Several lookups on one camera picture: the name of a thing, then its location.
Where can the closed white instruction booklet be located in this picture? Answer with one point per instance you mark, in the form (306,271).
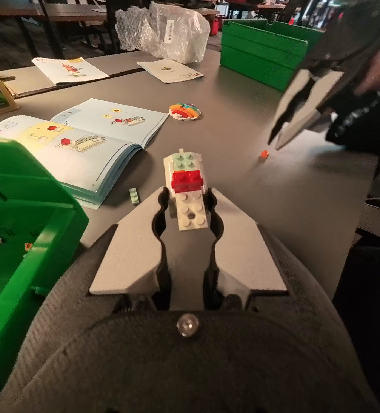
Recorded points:
(172,71)

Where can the white lego animal model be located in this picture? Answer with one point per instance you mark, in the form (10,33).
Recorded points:
(190,206)

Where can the rainbow lego disc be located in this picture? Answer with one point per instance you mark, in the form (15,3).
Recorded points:
(185,111)

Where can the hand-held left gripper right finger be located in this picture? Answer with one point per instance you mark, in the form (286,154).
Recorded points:
(251,258)

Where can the dark wooden table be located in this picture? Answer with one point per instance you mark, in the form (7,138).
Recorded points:
(48,13)

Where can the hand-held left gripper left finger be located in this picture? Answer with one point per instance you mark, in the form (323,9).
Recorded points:
(128,255)

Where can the white booklet with orange picture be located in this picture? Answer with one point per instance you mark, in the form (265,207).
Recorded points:
(69,71)

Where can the clear plastic bag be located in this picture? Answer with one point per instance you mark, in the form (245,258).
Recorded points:
(164,32)

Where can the green plastic bin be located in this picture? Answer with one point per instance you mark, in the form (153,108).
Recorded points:
(48,226)

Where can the open light blue instruction booklet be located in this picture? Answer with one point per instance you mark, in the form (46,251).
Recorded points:
(90,155)

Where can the light green lego plate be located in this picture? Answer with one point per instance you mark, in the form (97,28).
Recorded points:
(134,196)

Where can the stacked empty green bins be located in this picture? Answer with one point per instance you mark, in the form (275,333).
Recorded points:
(261,55)

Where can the orange lego brick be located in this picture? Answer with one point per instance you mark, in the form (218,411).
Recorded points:
(264,154)

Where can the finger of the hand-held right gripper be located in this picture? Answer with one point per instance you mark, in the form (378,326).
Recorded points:
(319,96)
(294,93)

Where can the person's right forearm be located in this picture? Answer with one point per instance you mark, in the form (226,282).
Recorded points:
(361,129)

